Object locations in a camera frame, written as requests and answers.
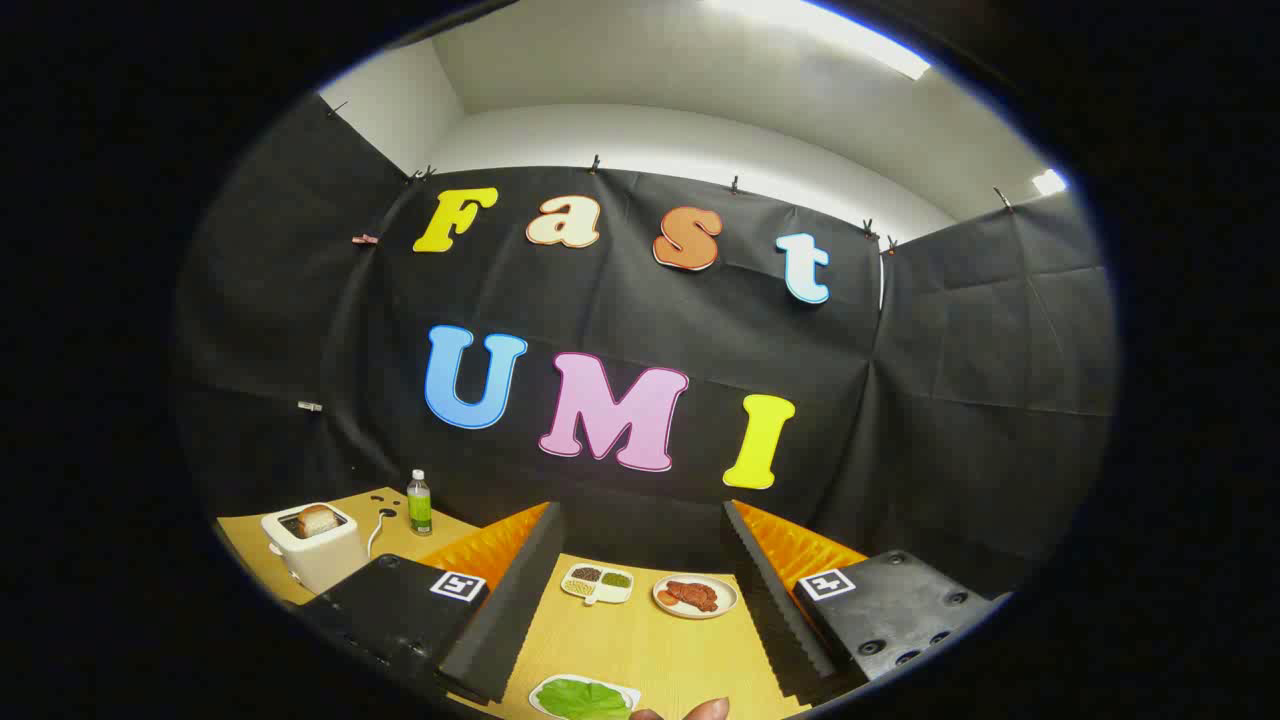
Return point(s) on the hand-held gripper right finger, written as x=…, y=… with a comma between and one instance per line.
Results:
x=765, y=590

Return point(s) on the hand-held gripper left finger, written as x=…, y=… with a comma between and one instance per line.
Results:
x=520, y=590

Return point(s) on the green lettuce leaf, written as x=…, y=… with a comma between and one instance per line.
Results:
x=580, y=700

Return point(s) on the toast bread slice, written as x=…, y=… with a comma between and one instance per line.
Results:
x=319, y=520

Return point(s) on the round white plate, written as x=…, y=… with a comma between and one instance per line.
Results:
x=725, y=600

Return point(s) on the brown cooked meat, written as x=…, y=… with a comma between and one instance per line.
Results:
x=692, y=594

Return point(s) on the white divided dish with beans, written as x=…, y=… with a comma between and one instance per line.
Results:
x=597, y=584

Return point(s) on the green label plastic bottle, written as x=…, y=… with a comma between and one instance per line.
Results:
x=419, y=505

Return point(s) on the white rounded flat plate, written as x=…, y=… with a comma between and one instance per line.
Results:
x=627, y=692

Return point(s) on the white toaster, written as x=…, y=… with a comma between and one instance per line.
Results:
x=320, y=562

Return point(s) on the black backdrop cloth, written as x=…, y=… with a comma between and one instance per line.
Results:
x=900, y=400

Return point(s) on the small ceiling light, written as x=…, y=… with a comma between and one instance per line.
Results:
x=1049, y=182

